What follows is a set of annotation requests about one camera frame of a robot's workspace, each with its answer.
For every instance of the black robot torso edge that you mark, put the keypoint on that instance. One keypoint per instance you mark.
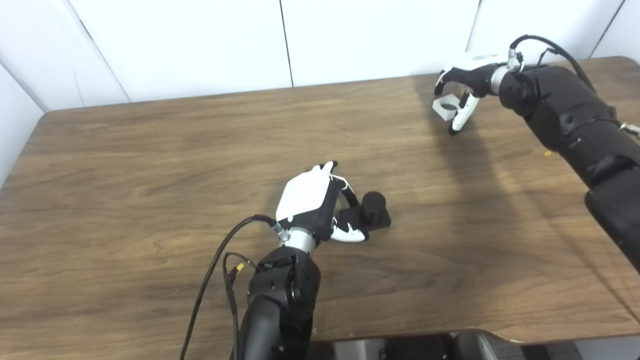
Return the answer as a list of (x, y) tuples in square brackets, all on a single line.
[(425, 347)]

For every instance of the white and black right hand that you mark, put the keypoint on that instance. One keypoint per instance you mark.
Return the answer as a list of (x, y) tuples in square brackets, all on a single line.
[(475, 70)]

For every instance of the white square piece with hole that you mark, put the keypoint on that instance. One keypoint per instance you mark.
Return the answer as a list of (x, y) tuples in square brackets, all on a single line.
[(442, 112)]

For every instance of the white and black left hand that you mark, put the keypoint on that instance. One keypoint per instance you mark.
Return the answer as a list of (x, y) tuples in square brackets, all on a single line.
[(305, 197)]

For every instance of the black peg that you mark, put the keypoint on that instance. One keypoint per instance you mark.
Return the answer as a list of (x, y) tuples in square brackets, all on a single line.
[(372, 207)]

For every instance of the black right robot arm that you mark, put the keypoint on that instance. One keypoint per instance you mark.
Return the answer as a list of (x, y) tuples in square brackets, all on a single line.
[(580, 120)]

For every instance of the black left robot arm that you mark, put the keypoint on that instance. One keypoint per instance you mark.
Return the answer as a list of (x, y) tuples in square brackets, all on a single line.
[(280, 305)]

